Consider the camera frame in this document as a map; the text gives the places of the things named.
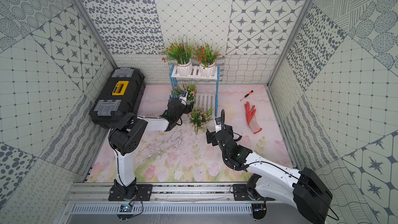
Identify pink flower pot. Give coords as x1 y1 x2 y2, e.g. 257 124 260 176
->
188 107 212 134
171 83 198 104

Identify red flower pot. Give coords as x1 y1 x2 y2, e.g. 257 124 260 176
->
162 35 194 76
193 41 225 77

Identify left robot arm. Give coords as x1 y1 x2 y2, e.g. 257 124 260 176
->
108 98 188 199

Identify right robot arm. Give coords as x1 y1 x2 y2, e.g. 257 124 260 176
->
206 117 333 224

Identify blue white wooden rack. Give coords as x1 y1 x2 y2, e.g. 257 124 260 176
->
169 64 220 118

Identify orange black screwdriver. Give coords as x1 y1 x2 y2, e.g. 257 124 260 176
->
240 90 254 101

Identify black plastic toolbox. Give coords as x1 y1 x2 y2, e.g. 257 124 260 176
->
89 67 146 129

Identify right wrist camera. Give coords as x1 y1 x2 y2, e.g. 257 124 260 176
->
215 117 222 130

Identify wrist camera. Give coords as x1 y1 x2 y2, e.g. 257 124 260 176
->
215 117 222 130
179 90 188 103

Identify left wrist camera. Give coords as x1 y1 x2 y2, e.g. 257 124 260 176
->
179 90 188 103

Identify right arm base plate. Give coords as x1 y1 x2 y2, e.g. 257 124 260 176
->
230 184 275 201

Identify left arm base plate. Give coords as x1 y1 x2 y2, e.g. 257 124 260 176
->
108 183 153 201

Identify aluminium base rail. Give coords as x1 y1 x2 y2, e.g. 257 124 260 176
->
63 181 321 204

